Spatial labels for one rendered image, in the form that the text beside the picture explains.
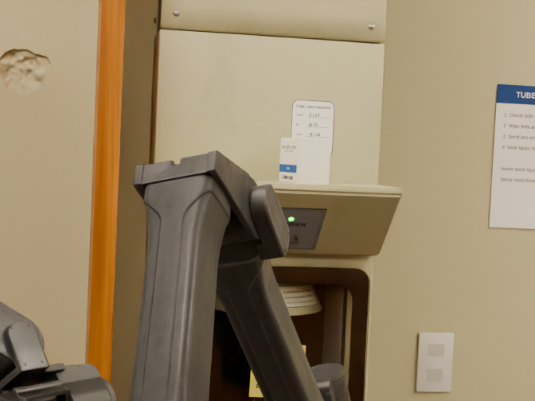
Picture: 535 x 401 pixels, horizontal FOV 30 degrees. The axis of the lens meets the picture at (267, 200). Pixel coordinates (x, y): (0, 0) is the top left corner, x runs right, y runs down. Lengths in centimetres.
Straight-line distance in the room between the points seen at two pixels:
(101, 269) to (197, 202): 49
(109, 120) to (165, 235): 50
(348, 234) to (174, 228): 59
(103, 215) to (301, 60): 36
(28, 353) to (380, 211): 52
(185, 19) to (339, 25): 22
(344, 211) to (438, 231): 62
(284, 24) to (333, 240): 31
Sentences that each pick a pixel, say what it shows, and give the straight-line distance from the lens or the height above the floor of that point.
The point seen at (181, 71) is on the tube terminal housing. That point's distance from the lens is 139.
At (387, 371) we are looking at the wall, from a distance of 194.
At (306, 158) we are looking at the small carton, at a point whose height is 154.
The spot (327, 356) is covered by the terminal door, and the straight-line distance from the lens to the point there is 144.
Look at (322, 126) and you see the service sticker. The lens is 141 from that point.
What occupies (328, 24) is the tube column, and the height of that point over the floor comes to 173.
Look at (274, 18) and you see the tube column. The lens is 141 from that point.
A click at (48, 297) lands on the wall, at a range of 183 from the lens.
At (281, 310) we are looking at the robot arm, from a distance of 99.
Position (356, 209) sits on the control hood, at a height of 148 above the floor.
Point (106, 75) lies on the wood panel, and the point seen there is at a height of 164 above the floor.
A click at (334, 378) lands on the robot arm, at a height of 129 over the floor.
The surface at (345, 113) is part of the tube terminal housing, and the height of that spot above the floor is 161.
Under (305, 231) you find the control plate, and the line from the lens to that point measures 135.
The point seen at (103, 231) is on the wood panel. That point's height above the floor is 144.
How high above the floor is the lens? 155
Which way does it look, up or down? 3 degrees down
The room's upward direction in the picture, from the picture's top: 3 degrees clockwise
